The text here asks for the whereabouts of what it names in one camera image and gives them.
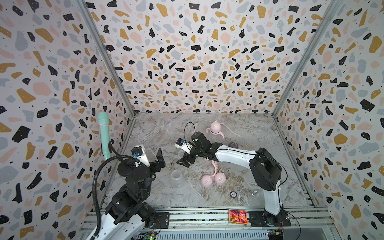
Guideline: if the clear straw disc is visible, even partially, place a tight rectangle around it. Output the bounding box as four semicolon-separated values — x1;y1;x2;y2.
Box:
193;165;202;173

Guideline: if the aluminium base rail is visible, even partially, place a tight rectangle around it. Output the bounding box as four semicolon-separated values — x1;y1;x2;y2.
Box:
79;206;343;240

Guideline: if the pink bottle handle ring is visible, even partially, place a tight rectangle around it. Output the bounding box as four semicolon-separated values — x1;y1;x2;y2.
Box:
205;127;226;140
209;160;220;177

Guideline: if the black microphone stand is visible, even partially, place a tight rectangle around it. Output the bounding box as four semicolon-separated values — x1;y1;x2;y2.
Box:
101;142;138;177

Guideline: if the pink bottle cap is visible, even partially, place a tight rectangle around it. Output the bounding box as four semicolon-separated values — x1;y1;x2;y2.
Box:
214;172;227;186
201;175;214;188
210;121;221;134

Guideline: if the clear baby bottle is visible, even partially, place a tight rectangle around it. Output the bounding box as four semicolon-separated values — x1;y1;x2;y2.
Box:
171;170;186;189
209;134;223;143

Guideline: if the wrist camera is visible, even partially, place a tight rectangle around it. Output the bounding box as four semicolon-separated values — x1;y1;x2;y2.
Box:
175;138;193;154
131;145;150;167

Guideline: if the mint green microphone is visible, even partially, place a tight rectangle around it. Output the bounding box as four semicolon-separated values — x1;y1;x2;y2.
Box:
98;112;111;161

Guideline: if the purple collar with nipple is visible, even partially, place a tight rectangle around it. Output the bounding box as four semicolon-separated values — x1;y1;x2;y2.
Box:
229;142;239;149

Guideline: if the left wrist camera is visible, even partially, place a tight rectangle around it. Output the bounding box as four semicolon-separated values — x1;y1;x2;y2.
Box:
131;145;150;167

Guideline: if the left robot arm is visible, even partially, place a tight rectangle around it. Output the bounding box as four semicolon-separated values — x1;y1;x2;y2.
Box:
88;147;170;240

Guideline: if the orange pink card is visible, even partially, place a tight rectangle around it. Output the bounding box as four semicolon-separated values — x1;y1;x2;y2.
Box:
229;210;248;225

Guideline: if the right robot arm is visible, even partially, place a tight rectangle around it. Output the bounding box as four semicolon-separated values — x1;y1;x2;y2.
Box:
175;132;291;228

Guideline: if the small black round cap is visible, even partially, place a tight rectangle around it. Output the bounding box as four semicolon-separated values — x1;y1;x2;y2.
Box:
230;191;237;199

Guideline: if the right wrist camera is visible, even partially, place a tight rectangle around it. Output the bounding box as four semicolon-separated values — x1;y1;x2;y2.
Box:
175;138;193;154

